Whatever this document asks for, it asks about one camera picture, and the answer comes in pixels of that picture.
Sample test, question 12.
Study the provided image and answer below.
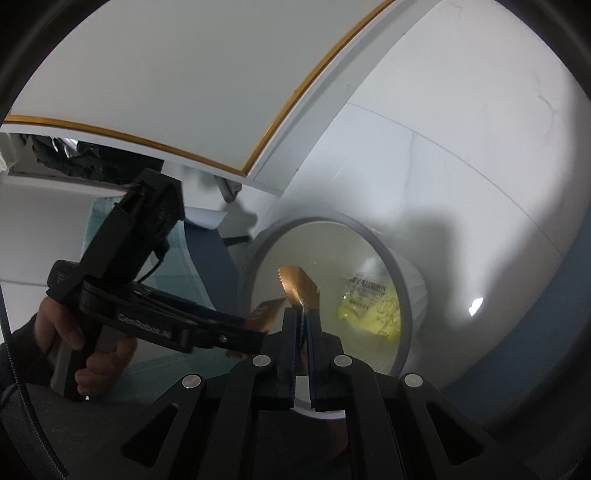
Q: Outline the yellow snack wrapper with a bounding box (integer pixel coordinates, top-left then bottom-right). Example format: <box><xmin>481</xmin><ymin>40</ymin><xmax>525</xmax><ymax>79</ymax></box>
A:
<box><xmin>337</xmin><ymin>274</ymin><xmax>402</xmax><ymax>342</ymax></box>

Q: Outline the orange sachet wrapper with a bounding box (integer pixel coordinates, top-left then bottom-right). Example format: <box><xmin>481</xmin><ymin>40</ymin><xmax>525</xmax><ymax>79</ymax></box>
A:
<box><xmin>218</xmin><ymin>266</ymin><xmax>349</xmax><ymax>463</ymax></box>

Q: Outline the black left sleeve forearm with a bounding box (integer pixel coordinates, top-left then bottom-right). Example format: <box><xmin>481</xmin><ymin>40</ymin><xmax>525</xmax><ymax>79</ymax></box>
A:
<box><xmin>1</xmin><ymin>319</ymin><xmax>144</xmax><ymax>479</ymax></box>

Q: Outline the white trash bin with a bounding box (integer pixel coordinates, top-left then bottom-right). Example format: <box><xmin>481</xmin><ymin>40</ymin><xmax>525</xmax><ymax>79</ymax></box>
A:
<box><xmin>238</xmin><ymin>209</ymin><xmax>428</xmax><ymax>378</ymax></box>

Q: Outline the person's left hand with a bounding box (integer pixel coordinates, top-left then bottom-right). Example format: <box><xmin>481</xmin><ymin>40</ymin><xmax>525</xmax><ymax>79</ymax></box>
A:
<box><xmin>34</xmin><ymin>297</ymin><xmax>139</xmax><ymax>395</ymax></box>

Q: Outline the checkered teal tablecloth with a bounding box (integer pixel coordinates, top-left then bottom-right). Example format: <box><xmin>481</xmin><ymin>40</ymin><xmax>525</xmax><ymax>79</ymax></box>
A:
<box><xmin>103</xmin><ymin>222</ymin><xmax>238</xmax><ymax>404</ymax></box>

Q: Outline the black hanging garment bag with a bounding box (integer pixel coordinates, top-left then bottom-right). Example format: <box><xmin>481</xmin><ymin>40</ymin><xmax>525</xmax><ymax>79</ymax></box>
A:
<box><xmin>27</xmin><ymin>135</ymin><xmax>164</xmax><ymax>186</ymax></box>

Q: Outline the black cable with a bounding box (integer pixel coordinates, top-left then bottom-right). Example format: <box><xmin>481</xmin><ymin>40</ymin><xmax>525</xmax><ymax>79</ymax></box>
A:
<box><xmin>0</xmin><ymin>294</ymin><xmax>70</xmax><ymax>478</ymax></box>

